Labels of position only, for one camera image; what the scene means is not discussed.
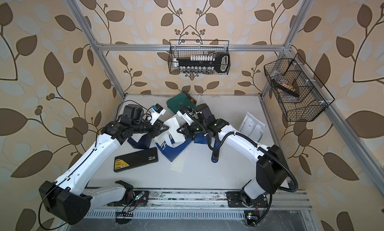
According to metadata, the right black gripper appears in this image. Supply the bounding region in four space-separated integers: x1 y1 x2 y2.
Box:
176 118 208 138

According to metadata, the dark blue bag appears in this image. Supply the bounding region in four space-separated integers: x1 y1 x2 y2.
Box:
127 133 153 149

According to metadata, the green white bag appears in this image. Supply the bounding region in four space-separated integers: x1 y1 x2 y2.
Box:
239 112 266 142

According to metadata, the white receipt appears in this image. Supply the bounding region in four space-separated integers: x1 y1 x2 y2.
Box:
170 149 189 172
164 115 186 143

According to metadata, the blue black stapler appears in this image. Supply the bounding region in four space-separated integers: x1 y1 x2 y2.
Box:
211 140 220 163

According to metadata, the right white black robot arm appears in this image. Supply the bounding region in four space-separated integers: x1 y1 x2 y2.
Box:
177 103 299 207

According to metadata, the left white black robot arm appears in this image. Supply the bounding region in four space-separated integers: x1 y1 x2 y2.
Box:
39 104 169 225

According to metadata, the orange black screwdriver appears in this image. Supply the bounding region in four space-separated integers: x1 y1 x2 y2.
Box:
183 91 196 103

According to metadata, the green plastic tool case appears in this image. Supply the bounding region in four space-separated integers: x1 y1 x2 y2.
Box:
166 91 197 114

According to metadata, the black flat box yellow label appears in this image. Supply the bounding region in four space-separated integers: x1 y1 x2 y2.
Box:
114 147 159 173

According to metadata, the black socket tool set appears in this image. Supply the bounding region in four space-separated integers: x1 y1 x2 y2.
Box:
174 53 231 74

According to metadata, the dark object in right basket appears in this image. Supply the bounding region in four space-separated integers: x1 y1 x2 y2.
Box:
274 80 300 97

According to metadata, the back wire basket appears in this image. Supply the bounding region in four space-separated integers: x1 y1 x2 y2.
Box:
168 39 231 75

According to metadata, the wire basket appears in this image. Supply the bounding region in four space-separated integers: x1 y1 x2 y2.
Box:
168 39 231 75
264 54 335 122

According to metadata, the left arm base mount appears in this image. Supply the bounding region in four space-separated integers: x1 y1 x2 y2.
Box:
107 181 150 207

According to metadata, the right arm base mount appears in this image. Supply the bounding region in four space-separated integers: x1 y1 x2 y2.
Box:
226 181 268 209

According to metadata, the right wire basket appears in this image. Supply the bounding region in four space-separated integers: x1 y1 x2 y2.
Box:
264 54 335 122

